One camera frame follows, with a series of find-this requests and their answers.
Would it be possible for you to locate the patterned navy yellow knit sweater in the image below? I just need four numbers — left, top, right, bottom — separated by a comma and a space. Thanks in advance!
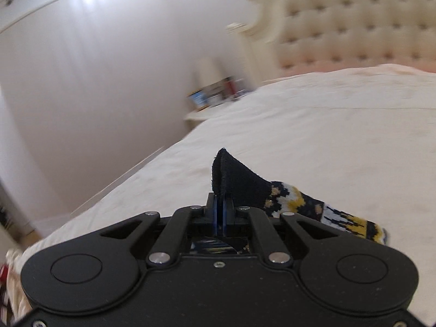
212, 149, 388, 245

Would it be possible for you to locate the gold framed photo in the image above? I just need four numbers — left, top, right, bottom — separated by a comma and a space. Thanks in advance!
188, 89, 209, 111

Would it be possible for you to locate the red bottle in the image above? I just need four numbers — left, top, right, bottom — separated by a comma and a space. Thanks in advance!
223, 77, 237, 98

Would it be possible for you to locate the white table lamp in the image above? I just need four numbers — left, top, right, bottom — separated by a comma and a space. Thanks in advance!
195, 57, 224, 91

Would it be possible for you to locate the cream bedspread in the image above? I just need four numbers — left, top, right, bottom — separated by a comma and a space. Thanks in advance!
8, 64, 435, 323

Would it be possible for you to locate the cream tufted headboard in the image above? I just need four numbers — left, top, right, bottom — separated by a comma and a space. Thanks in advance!
228, 0, 435, 85

